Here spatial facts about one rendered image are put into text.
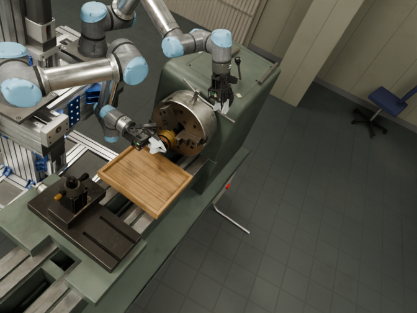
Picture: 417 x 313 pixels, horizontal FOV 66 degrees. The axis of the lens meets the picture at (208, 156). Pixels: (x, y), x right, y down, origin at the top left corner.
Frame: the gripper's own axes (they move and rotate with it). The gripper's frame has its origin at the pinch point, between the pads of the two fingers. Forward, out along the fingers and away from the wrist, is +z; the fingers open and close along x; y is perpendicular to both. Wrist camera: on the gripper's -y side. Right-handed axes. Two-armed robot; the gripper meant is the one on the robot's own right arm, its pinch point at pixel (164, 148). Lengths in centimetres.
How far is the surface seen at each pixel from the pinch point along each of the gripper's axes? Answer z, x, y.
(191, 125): 2.7, 6.9, -15.3
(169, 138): -1.1, 3.2, -3.8
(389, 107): 114, -68, -297
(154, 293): 28, -108, 16
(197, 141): 9.4, 3.6, -11.8
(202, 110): 3.1, 13.7, -21.3
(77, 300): 15, -21, 65
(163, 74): -26.9, 11.3, -30.1
